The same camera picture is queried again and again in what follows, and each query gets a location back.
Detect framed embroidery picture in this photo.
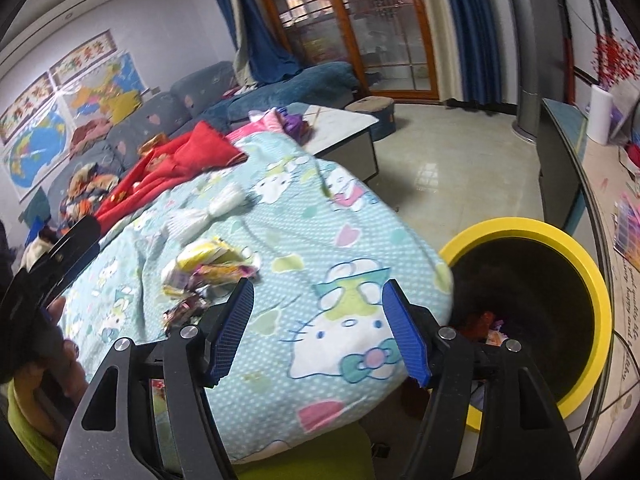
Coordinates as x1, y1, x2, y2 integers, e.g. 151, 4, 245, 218
49, 30, 119, 84
0, 72, 54, 144

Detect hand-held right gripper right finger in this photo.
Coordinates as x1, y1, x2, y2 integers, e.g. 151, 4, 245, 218
381, 280, 581, 480

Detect blue heart patterned sofa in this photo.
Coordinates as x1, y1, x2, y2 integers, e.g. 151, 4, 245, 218
47, 60, 362, 241

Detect white ribbed vase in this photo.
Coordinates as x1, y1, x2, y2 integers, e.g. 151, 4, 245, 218
586, 84, 615, 146

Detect white purple card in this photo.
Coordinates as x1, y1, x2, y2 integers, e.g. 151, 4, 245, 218
607, 80, 640, 142

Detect yellow rimmed black trash bin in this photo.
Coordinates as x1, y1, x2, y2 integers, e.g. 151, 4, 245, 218
437, 217, 614, 432

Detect world map poster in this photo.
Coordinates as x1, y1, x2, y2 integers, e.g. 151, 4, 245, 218
2, 109, 69, 204

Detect blue curtain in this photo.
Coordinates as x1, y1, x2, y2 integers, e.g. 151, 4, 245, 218
437, 0, 519, 107
200, 0, 307, 87

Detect yellow pillow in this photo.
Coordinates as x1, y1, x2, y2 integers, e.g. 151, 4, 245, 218
106, 91, 142, 124

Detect green cloth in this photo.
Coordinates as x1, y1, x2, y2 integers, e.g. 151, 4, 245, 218
7, 379, 374, 480

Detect red berry branches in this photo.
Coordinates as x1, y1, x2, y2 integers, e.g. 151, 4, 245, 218
590, 34, 640, 92

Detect red plastic bag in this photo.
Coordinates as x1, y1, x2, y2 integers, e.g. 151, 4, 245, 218
459, 310, 499, 343

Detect person's left hand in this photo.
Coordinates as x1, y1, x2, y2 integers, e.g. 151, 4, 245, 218
14, 297, 91, 436

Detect pink cloth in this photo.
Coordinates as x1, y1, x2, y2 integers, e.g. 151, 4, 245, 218
247, 107, 289, 136

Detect silver tower air conditioner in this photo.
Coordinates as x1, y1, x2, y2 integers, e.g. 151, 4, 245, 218
500, 0, 547, 139

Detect yellow white snack bag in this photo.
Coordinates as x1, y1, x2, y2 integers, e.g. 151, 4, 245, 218
161, 237, 264, 302

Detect round blue stool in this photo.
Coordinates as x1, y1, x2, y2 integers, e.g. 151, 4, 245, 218
345, 96, 397, 141

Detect colourful patterned cloth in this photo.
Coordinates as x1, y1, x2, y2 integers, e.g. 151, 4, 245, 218
59, 160, 127, 219

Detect white top coffee table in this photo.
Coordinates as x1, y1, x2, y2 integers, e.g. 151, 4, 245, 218
287, 101, 381, 189

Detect dark snack wrapper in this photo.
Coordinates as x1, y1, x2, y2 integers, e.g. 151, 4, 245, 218
161, 292, 212, 337

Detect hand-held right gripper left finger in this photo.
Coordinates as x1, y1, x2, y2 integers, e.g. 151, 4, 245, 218
55, 277, 255, 480

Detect wooden sliding glass door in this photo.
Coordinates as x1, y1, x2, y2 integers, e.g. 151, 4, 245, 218
247, 0, 442, 102

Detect red blanket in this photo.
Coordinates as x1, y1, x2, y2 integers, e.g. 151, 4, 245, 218
94, 121, 249, 232

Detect cartoon cat printed blanket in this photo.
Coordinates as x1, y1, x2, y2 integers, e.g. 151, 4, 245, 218
62, 132, 456, 463

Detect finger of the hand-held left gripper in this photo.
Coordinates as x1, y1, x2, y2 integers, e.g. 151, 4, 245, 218
29, 215, 103, 307

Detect country map poster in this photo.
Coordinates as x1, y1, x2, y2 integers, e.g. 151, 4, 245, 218
64, 52, 147, 127

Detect gold gift bag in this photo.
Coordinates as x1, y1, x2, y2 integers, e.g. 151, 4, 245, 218
137, 135, 169, 157

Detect pink clothes pile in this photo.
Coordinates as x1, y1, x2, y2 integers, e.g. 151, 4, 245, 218
70, 117, 112, 154

